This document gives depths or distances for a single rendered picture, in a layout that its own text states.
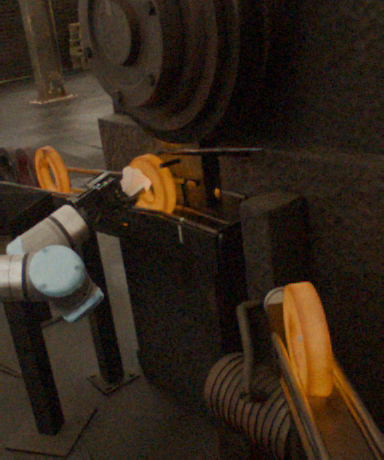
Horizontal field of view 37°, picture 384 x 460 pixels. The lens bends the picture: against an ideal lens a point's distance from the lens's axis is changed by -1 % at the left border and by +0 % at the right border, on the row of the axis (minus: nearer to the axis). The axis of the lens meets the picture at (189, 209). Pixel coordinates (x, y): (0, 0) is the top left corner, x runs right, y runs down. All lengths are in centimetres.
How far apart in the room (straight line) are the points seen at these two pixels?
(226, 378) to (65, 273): 34
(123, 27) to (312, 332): 62
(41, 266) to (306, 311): 50
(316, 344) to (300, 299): 6
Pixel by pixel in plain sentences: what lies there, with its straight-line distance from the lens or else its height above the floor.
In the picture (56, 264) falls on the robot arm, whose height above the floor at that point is 75.
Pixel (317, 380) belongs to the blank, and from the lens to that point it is 77.
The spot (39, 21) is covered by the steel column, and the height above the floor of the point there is 105.
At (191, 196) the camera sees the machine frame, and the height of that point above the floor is 72.
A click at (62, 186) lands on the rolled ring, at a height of 66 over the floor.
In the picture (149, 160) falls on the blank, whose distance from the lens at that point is 133.
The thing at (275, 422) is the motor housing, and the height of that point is 51.
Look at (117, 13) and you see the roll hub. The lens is 107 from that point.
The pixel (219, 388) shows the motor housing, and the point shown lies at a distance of 107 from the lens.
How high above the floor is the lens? 117
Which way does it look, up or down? 21 degrees down
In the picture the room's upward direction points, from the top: 7 degrees counter-clockwise
